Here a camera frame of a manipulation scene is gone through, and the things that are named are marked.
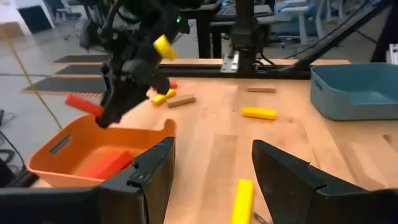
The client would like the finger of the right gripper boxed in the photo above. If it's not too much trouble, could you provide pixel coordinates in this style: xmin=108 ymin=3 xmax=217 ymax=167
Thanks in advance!
xmin=95 ymin=63 xmax=124 ymax=129
xmin=119 ymin=89 xmax=149 ymax=121

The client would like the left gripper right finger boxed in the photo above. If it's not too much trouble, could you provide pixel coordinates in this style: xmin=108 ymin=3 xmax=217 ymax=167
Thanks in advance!
xmin=251 ymin=139 xmax=398 ymax=224

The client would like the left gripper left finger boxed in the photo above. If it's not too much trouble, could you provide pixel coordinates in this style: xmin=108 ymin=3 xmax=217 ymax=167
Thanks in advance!
xmin=0 ymin=136 xmax=177 ymax=224

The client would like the yellow wooden block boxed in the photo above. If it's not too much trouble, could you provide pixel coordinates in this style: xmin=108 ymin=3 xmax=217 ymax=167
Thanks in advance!
xmin=241 ymin=106 xmax=277 ymax=121
xmin=230 ymin=179 xmax=256 ymax=224
xmin=150 ymin=88 xmax=177 ymax=107

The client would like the orange plastic bin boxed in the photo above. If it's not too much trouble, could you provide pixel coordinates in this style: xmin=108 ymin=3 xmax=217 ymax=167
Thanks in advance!
xmin=27 ymin=114 xmax=177 ymax=189

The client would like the black floor mat striped edge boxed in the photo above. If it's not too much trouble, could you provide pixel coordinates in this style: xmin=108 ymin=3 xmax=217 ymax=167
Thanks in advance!
xmin=21 ymin=77 xmax=108 ymax=96
xmin=53 ymin=54 xmax=112 ymax=63
xmin=55 ymin=64 xmax=106 ymax=76

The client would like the plain wooden block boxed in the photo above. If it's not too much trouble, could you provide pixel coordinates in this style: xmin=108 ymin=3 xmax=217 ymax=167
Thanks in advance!
xmin=166 ymin=94 xmax=197 ymax=109
xmin=246 ymin=86 xmax=277 ymax=94

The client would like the black desk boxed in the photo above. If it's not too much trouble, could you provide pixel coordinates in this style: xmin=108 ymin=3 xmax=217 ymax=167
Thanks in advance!
xmin=180 ymin=0 xmax=225 ymax=60

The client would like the silver mounting plate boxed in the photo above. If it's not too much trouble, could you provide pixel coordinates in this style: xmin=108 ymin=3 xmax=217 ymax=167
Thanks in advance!
xmin=221 ymin=50 xmax=240 ymax=73

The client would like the teal plastic bin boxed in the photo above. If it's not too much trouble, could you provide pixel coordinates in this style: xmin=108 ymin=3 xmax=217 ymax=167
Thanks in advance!
xmin=310 ymin=62 xmax=398 ymax=122

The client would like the white cabinet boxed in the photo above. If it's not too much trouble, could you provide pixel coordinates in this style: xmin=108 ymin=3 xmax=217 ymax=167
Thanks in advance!
xmin=0 ymin=0 xmax=55 ymax=35

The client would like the black diagonal support beam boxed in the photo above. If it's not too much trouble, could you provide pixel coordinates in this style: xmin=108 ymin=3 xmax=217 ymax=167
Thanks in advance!
xmin=278 ymin=0 xmax=391 ymax=73

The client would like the white box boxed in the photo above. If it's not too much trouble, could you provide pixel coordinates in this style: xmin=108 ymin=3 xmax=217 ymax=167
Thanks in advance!
xmin=386 ymin=43 xmax=398 ymax=65

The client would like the grey office chair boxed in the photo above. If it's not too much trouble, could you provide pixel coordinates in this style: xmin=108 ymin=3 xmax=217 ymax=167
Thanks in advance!
xmin=273 ymin=0 xmax=327 ymax=46

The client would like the yellow cable tag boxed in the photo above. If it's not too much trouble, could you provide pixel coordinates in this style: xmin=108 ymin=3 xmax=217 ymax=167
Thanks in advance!
xmin=153 ymin=34 xmax=178 ymax=61

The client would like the black aluminium table frame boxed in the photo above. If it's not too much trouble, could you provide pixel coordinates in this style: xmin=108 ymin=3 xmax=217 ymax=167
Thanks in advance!
xmin=157 ymin=60 xmax=312 ymax=80

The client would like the yellow floor cable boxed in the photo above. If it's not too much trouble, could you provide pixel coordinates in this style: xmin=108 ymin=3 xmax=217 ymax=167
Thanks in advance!
xmin=0 ymin=27 xmax=63 ymax=130

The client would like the black post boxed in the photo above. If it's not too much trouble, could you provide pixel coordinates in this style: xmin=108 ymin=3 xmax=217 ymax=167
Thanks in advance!
xmin=369 ymin=0 xmax=398 ymax=63

